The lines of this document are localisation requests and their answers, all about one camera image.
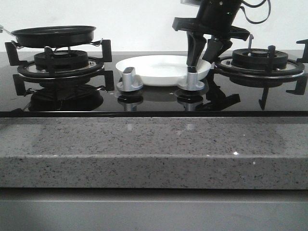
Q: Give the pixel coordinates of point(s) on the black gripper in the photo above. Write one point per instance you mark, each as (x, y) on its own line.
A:
(215, 17)

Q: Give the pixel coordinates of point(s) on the black frying pan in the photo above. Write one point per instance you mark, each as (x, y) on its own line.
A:
(54, 36)

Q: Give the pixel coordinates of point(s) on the grey cabinet front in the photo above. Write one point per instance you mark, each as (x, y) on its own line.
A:
(152, 210)

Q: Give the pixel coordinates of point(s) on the black right gas burner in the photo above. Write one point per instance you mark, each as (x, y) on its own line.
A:
(258, 59)

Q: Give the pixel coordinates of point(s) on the white round plate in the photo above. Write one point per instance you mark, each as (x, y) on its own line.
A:
(162, 70)

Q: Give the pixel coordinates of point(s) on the silver stove knob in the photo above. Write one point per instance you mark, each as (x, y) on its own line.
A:
(130, 81)
(191, 83)

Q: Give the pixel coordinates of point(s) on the silver right stove knob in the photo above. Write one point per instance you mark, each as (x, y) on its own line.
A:
(191, 83)

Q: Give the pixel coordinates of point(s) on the black right burner grate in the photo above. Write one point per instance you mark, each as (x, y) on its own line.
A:
(268, 78)

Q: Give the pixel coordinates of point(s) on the silver left stove knob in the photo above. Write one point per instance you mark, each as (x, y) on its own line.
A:
(130, 81)

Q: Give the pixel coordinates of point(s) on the black gas burner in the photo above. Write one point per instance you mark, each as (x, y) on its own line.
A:
(258, 59)
(62, 60)

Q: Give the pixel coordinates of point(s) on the black burner grate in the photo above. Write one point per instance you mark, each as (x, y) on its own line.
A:
(28, 69)
(268, 78)

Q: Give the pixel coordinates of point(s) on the black left gas burner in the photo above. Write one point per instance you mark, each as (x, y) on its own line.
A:
(62, 60)

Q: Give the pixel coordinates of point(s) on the black glass cooktop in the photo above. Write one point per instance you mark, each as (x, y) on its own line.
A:
(98, 97)

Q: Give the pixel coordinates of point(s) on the black left burner grate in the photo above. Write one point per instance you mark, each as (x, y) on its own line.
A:
(28, 69)

